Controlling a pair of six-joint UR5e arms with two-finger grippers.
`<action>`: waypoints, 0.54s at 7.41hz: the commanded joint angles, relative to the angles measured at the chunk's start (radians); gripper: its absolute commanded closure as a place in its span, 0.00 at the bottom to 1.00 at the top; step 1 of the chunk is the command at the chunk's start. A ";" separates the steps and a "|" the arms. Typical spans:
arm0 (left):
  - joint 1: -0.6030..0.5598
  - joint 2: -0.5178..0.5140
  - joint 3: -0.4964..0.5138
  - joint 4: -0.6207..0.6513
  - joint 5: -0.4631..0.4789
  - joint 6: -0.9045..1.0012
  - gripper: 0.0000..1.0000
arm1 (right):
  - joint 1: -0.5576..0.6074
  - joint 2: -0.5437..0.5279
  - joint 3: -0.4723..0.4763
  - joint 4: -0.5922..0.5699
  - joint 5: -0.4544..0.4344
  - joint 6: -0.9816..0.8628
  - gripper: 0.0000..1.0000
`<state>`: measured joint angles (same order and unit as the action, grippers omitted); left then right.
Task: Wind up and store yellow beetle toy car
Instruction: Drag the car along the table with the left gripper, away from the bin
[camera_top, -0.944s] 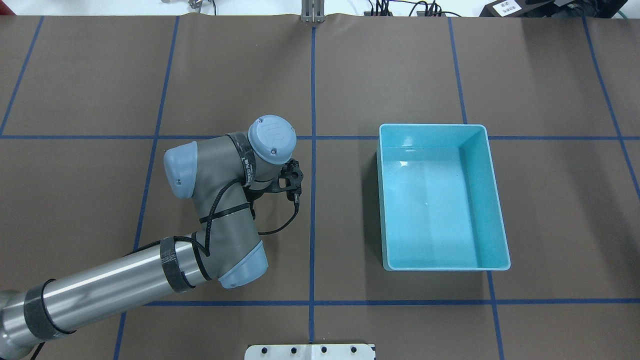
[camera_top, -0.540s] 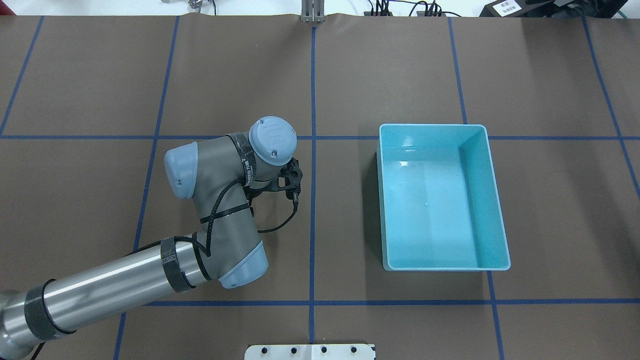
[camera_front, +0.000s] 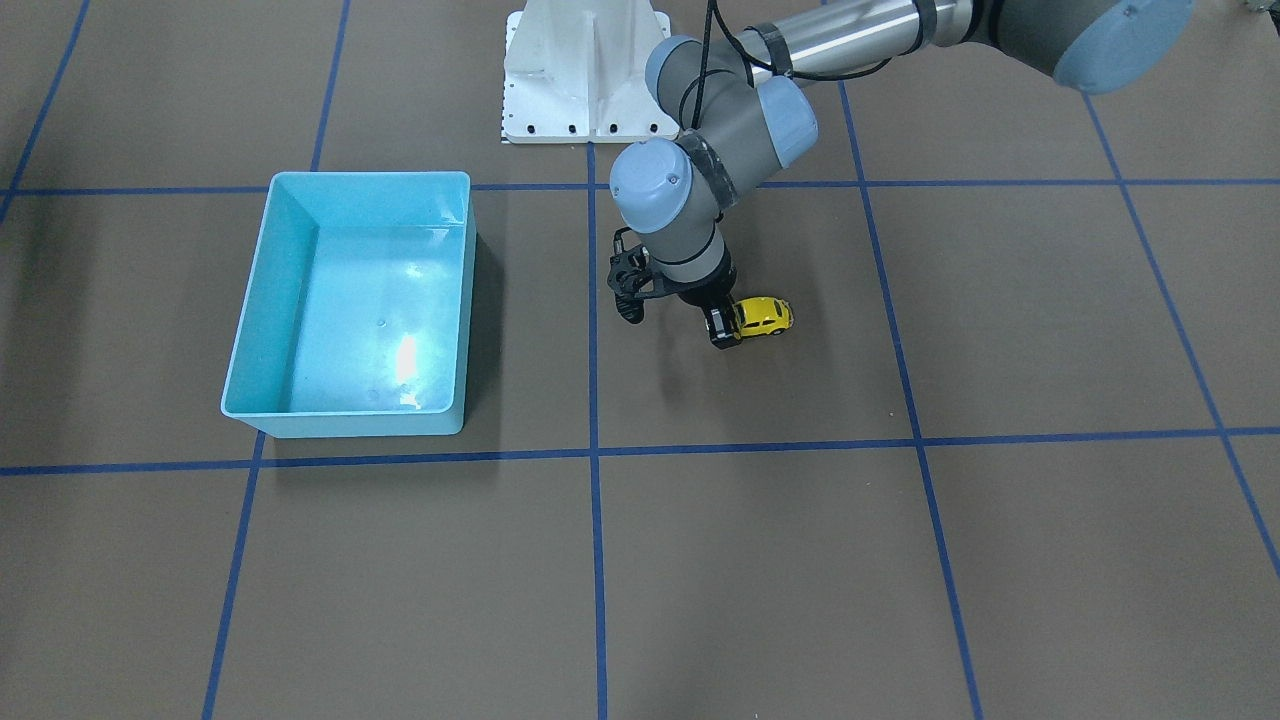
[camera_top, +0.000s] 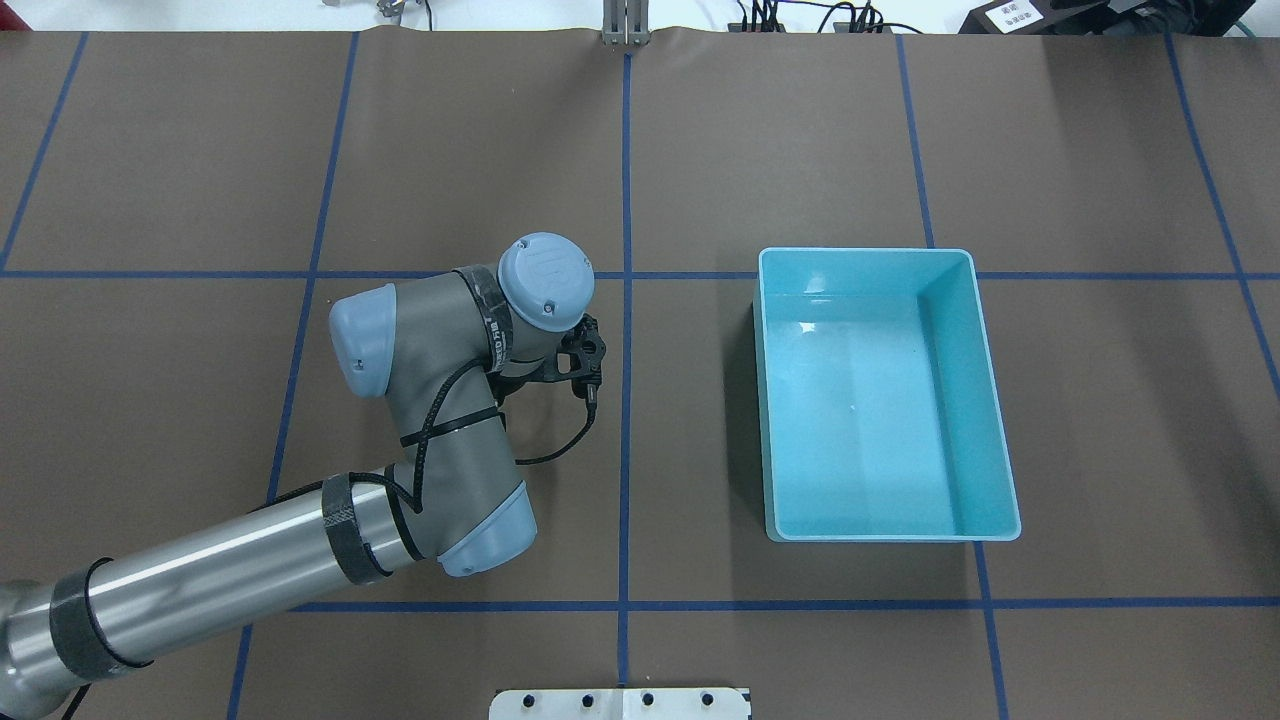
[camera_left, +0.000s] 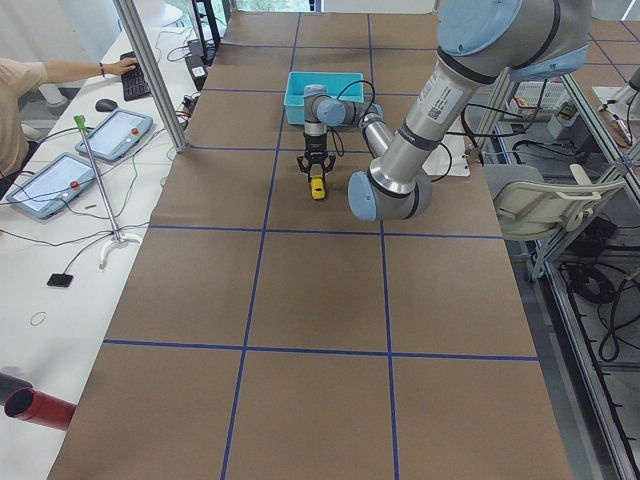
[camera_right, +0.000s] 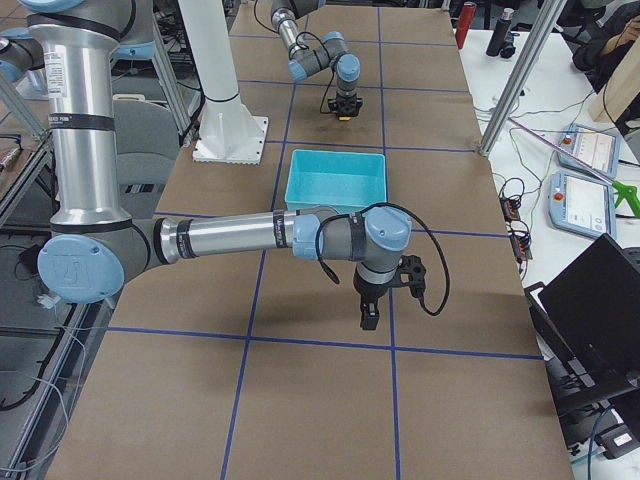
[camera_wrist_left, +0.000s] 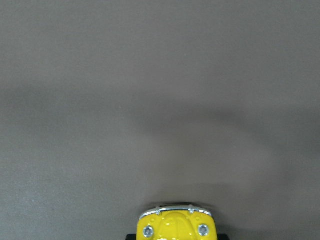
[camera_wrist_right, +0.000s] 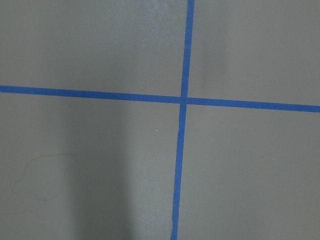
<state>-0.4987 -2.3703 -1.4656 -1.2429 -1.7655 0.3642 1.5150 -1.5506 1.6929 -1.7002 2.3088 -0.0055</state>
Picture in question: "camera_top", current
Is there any black labelled device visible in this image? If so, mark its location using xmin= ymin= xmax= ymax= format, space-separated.
xmin=957 ymin=1 xmax=1066 ymax=36

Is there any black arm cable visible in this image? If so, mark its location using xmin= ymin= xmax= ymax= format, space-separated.
xmin=250 ymin=350 xmax=602 ymax=521

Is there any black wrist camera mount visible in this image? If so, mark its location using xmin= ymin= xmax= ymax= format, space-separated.
xmin=539 ymin=313 xmax=607 ymax=400

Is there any light blue plastic bin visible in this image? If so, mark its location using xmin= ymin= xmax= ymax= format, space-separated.
xmin=751 ymin=247 xmax=1021 ymax=543

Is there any aluminium frame post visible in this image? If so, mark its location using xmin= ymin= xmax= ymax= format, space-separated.
xmin=600 ymin=0 xmax=652 ymax=47

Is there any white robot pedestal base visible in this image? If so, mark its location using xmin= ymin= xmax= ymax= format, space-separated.
xmin=488 ymin=687 xmax=753 ymax=719

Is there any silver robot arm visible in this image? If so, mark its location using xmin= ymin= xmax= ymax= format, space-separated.
xmin=3 ymin=232 xmax=605 ymax=719

